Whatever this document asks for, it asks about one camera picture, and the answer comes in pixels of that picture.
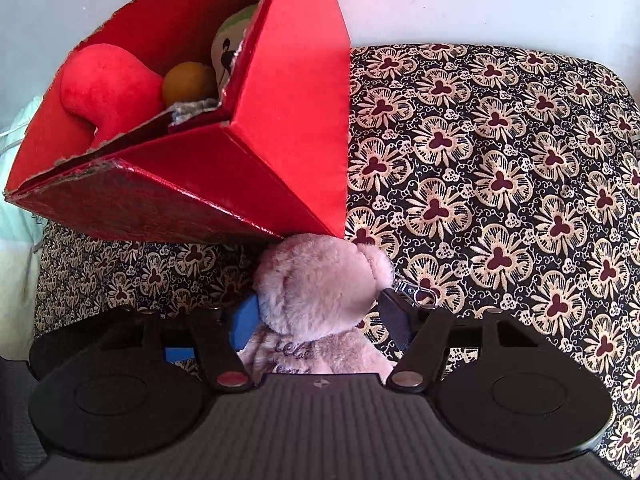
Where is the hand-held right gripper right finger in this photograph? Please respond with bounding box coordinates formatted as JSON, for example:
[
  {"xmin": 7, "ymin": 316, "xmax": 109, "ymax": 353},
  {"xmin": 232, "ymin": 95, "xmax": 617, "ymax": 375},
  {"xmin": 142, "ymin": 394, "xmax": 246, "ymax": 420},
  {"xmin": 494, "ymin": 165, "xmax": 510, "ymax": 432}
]
[{"xmin": 379, "ymin": 292, "xmax": 547, "ymax": 393}]

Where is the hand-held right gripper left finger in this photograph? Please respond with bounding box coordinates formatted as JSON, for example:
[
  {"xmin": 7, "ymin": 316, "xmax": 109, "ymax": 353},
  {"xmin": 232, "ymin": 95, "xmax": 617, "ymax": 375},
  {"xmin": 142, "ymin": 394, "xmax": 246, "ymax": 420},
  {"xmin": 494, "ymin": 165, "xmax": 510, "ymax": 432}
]
[{"xmin": 95, "ymin": 294, "xmax": 261, "ymax": 393}]

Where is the pink plush bear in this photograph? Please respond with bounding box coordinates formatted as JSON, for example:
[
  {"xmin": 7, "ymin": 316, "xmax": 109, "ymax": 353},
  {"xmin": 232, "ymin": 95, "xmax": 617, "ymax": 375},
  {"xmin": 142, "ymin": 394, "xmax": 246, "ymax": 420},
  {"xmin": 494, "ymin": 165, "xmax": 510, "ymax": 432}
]
[{"xmin": 237, "ymin": 232, "xmax": 437, "ymax": 376}]

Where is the red cardboard box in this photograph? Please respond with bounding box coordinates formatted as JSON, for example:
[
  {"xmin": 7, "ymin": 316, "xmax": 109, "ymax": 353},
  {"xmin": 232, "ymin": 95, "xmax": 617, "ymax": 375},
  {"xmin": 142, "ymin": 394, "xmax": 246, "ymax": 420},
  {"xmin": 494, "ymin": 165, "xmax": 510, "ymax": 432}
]
[{"xmin": 4, "ymin": 0, "xmax": 352, "ymax": 247}]

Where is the brown gourd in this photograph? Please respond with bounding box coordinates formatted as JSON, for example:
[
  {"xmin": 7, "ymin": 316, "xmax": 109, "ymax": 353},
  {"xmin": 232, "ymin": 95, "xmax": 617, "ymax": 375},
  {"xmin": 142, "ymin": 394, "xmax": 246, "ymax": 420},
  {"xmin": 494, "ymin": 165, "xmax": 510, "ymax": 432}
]
[{"xmin": 162, "ymin": 61, "xmax": 218, "ymax": 106}]

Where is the red heart plush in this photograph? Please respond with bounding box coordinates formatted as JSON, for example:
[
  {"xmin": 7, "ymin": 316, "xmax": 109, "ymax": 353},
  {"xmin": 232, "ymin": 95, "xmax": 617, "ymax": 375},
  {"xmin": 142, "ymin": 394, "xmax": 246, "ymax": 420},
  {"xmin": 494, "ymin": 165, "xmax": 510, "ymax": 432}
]
[{"xmin": 59, "ymin": 44, "xmax": 166, "ymax": 148}]

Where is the green smiling plush toy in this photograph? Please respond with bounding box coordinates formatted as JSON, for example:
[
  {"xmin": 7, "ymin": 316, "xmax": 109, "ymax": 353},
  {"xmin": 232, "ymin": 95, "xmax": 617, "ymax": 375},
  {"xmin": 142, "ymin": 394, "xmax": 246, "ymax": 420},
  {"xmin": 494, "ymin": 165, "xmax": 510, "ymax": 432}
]
[{"xmin": 210, "ymin": 2, "xmax": 261, "ymax": 86}]

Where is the floral patterned tablecloth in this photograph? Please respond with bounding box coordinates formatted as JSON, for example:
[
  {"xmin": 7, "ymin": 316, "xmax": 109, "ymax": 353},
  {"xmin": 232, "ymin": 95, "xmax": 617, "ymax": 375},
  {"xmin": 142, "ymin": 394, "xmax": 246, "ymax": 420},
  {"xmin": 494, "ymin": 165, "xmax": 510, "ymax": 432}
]
[{"xmin": 32, "ymin": 42, "xmax": 640, "ymax": 476}]

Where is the cream printed cloth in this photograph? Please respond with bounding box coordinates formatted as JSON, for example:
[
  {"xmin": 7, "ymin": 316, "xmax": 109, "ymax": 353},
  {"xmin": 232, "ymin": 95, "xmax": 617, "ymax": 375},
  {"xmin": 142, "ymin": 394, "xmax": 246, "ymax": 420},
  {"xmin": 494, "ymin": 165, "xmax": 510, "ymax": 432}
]
[{"xmin": 0, "ymin": 240, "xmax": 41, "ymax": 358}]

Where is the mint green pillow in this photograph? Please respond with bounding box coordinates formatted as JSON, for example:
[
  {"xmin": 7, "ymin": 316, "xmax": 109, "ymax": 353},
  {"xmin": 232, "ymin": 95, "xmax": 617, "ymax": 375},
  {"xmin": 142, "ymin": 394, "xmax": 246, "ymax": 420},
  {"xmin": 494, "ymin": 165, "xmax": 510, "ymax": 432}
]
[{"xmin": 0, "ymin": 97, "xmax": 43, "ymax": 246}]

